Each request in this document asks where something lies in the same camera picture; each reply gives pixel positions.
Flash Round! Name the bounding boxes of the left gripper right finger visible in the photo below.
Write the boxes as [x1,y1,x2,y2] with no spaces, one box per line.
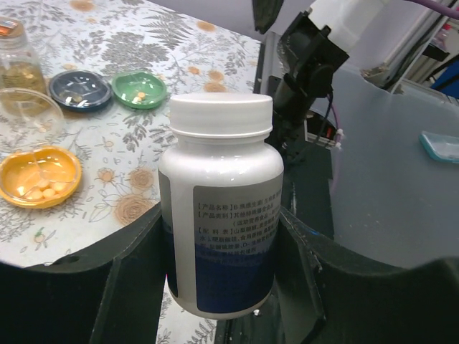
[275,210,458,343]

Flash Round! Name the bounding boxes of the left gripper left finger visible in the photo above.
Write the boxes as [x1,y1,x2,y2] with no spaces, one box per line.
[0,204,169,344]

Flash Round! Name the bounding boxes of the yellow round pill case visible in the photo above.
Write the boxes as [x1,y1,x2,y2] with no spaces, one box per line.
[1,145,82,209]

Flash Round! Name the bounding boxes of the white blue pill bottle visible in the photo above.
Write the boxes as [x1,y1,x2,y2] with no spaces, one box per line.
[158,130,284,320]

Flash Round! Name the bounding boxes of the clear pill case lid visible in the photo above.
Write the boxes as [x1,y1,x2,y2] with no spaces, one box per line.
[1,88,65,156]

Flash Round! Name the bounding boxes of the white bottle cap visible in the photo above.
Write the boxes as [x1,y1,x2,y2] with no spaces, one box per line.
[169,92,273,139]

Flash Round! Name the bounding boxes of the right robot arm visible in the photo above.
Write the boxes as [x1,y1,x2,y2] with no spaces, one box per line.
[270,0,388,152]

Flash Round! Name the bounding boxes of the round orange pill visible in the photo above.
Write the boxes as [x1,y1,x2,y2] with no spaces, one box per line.
[37,179,49,190]
[52,182,67,193]
[42,188,57,199]
[27,189,43,201]

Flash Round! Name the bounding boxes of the floral table mat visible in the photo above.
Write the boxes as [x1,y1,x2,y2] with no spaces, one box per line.
[1,1,260,343]

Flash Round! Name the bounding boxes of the teal box off table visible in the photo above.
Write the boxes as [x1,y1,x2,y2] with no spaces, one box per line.
[419,131,459,164]

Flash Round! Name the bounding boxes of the blue round pill case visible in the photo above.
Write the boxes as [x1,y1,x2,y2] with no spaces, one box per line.
[48,70,113,113]

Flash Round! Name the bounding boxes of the green round pill case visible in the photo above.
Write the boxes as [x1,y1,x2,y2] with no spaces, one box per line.
[111,71,167,110]

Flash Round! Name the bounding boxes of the small glass pill jar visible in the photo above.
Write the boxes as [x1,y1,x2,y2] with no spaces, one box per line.
[1,16,49,114]

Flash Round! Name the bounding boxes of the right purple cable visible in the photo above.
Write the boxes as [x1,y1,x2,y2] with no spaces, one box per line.
[322,0,459,201]

